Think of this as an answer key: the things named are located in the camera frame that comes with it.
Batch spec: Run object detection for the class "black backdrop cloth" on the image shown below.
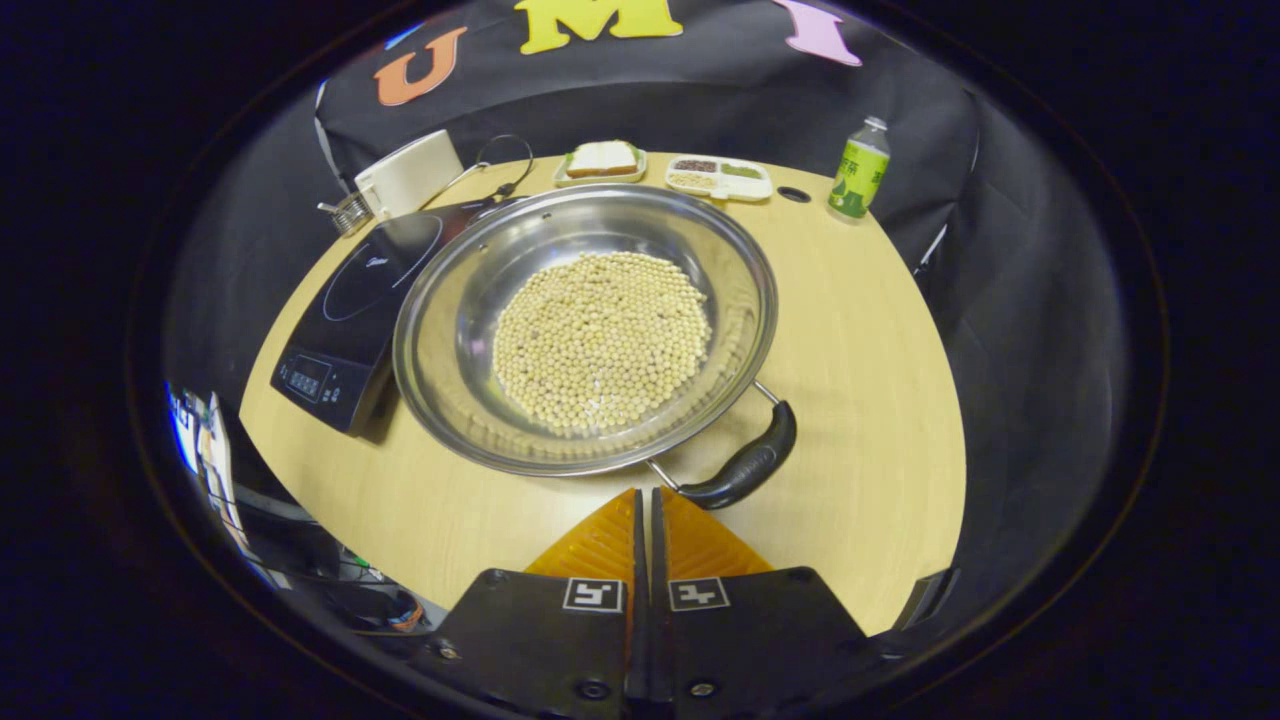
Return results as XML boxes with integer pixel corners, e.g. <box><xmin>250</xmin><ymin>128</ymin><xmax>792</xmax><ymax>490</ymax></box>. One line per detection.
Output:
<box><xmin>160</xmin><ymin>0</ymin><xmax>1141</xmax><ymax>641</ymax></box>

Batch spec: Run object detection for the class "wire utensil rack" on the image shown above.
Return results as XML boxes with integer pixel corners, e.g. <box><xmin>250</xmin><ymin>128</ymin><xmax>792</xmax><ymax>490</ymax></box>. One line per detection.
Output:
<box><xmin>318</xmin><ymin>192</ymin><xmax>373</xmax><ymax>238</ymax></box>

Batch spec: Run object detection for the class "green tea bottle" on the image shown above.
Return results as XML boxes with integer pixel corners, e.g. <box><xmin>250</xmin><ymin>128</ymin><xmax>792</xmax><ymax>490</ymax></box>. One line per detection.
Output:
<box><xmin>827</xmin><ymin>116</ymin><xmax>891</xmax><ymax>221</ymax></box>

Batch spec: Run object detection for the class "white toaster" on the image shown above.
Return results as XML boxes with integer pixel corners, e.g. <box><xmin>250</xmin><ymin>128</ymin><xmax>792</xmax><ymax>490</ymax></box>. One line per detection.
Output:
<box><xmin>354</xmin><ymin>129</ymin><xmax>466</xmax><ymax>222</ymax></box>

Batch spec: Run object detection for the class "black induction cooktop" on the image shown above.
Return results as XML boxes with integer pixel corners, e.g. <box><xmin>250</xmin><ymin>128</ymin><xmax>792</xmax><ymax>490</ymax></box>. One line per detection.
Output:
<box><xmin>270</xmin><ymin>197</ymin><xmax>501</xmax><ymax>437</ymax></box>

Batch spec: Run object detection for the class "sandwich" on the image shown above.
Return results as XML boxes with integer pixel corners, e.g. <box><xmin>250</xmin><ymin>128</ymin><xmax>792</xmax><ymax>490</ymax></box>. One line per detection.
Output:
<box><xmin>565</xmin><ymin>140</ymin><xmax>641</xmax><ymax>179</ymax></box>

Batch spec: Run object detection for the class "small rectangular plate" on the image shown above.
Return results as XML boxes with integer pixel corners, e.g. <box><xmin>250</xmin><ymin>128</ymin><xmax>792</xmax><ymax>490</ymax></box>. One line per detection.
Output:
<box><xmin>553</xmin><ymin>140</ymin><xmax>649</xmax><ymax>188</ymax></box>

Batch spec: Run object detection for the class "steel pot with black handles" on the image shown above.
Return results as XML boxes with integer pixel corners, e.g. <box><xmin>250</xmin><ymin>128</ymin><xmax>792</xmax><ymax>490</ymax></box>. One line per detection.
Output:
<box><xmin>392</xmin><ymin>183</ymin><xmax>799</xmax><ymax>511</ymax></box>

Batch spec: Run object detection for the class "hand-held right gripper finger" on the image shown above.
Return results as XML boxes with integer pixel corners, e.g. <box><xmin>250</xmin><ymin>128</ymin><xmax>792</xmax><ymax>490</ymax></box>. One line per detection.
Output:
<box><xmin>650</xmin><ymin>487</ymin><xmax>881</xmax><ymax>720</ymax></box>
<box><xmin>408</xmin><ymin>487</ymin><xmax>648</xmax><ymax>720</ymax></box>

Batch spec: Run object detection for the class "black power cable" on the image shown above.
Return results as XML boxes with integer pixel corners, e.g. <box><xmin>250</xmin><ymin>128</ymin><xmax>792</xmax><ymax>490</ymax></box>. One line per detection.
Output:
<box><xmin>475</xmin><ymin>134</ymin><xmax>536</xmax><ymax>201</ymax></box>

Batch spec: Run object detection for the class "white toaster cable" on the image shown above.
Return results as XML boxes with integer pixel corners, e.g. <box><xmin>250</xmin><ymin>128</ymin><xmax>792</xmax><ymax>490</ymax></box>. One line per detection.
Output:
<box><xmin>440</xmin><ymin>160</ymin><xmax>496</xmax><ymax>201</ymax></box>

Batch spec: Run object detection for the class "pile of soybeans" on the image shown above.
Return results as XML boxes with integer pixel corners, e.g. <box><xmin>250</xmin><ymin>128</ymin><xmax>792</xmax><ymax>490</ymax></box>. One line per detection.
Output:
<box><xmin>492</xmin><ymin>251</ymin><xmax>713</xmax><ymax>438</ymax></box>

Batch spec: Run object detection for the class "white divided dish with beans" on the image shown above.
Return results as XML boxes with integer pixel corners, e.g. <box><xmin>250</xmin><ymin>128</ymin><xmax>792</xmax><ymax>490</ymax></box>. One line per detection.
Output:
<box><xmin>665</xmin><ymin>155</ymin><xmax>774</xmax><ymax>203</ymax></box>

